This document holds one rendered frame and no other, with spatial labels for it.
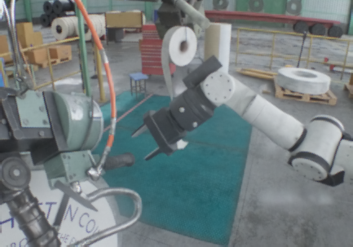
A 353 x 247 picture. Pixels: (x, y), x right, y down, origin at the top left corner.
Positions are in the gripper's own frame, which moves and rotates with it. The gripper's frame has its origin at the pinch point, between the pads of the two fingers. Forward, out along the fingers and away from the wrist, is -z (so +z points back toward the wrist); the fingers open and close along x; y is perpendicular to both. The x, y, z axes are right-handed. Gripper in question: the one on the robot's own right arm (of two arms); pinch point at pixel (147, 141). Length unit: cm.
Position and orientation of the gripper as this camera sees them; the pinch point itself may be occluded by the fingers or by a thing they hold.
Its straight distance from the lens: 63.1
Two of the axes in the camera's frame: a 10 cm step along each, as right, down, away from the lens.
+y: -3.9, -0.4, -9.2
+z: 7.6, -5.8, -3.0
